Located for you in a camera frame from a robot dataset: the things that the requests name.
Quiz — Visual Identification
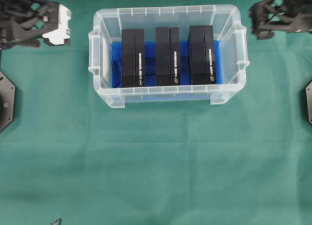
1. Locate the clear plastic storage case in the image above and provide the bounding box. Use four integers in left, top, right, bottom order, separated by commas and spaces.
89, 4, 250, 108

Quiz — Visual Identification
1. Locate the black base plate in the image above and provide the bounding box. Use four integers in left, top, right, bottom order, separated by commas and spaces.
305, 81, 312, 124
0, 72, 16, 131

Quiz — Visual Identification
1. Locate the black realsense box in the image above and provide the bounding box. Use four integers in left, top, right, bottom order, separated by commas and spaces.
188, 25, 217, 85
156, 27, 181, 86
121, 29, 145, 88

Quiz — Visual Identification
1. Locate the small dark tripod tip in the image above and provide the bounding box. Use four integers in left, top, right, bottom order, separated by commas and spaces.
47, 214, 63, 225

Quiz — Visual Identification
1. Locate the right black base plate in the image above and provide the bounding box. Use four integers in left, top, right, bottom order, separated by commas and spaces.
305, 81, 312, 124

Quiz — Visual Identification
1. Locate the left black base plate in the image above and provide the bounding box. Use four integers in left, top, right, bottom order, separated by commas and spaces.
0, 72, 16, 131

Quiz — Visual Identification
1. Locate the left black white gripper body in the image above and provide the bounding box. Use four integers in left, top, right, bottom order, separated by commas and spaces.
0, 0, 72, 49

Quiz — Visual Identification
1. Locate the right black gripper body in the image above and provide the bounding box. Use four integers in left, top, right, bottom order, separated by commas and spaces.
248, 0, 312, 40

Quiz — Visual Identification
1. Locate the green table cloth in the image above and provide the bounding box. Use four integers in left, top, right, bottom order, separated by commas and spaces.
0, 0, 312, 225

